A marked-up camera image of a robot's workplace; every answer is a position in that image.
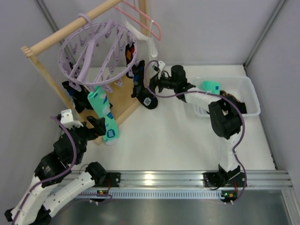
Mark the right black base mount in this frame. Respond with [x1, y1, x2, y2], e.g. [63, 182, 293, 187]
[203, 172, 223, 190]

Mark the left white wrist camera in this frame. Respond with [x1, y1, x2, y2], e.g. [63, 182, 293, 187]
[60, 109, 83, 129]

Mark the mint green sock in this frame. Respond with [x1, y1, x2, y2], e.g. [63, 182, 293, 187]
[88, 86, 120, 145]
[200, 80, 221, 95]

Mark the black sock with grey patches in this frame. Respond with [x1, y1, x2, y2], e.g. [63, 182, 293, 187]
[131, 60, 158, 110]

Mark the purple cable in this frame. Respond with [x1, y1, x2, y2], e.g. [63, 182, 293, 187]
[143, 60, 248, 204]
[11, 115, 113, 225]

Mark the black blue sock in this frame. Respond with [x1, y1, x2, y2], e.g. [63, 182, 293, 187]
[62, 81, 94, 113]

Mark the aluminium mounting rail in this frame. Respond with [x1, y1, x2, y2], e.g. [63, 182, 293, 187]
[110, 170, 293, 189]

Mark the black red yellow argyle sock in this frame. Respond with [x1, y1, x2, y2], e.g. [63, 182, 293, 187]
[125, 43, 135, 79]

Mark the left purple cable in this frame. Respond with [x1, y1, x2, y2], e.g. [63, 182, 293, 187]
[11, 115, 113, 225]

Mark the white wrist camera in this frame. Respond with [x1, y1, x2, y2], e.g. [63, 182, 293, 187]
[152, 61, 165, 72]
[60, 109, 83, 129]

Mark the white garment on hanger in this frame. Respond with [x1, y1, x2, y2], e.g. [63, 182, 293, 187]
[118, 3, 161, 62]

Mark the wooden clothes rack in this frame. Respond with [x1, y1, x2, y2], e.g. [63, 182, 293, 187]
[20, 0, 150, 146]

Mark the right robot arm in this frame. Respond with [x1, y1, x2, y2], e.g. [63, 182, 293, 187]
[147, 60, 248, 189]

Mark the purple round clip hanger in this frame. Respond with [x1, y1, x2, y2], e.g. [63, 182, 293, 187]
[58, 13, 137, 92]

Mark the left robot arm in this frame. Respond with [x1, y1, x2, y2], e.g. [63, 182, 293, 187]
[4, 112, 107, 225]

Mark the pink clothes hanger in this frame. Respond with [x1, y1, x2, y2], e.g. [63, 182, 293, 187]
[114, 0, 162, 41]

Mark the grey slotted cable duct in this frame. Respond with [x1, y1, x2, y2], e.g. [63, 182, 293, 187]
[76, 188, 235, 200]

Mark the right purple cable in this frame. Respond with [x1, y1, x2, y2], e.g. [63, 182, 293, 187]
[143, 60, 248, 204]

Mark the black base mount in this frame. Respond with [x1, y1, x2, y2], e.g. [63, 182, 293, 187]
[203, 172, 223, 190]
[102, 172, 121, 188]

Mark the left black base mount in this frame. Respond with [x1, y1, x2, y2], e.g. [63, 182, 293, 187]
[102, 172, 121, 188]

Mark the white plastic basket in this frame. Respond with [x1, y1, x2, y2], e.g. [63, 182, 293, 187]
[192, 76, 261, 117]

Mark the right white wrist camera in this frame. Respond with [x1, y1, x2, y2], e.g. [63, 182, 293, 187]
[152, 61, 165, 72]

